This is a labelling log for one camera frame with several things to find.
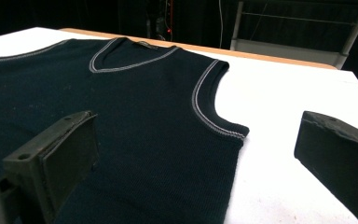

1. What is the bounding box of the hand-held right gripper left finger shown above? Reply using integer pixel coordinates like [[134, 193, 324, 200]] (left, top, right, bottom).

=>
[[3, 110, 100, 224]]

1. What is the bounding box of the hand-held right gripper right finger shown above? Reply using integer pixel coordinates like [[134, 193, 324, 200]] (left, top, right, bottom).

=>
[[294, 110, 358, 224]]

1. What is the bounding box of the black shorts white stitching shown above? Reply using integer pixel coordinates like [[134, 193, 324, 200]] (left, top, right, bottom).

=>
[[0, 36, 251, 224]]

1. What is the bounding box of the white board sheet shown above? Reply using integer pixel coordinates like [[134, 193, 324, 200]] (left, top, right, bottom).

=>
[[0, 26, 358, 224]]

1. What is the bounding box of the device with red light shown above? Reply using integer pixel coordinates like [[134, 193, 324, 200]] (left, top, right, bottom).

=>
[[155, 0, 175, 41]]

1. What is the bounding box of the grey metal desk frame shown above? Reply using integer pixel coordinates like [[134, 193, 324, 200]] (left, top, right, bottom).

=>
[[229, 0, 358, 70]]

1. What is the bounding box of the white hanging cable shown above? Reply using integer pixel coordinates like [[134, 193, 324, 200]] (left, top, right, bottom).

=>
[[218, 0, 224, 49]]

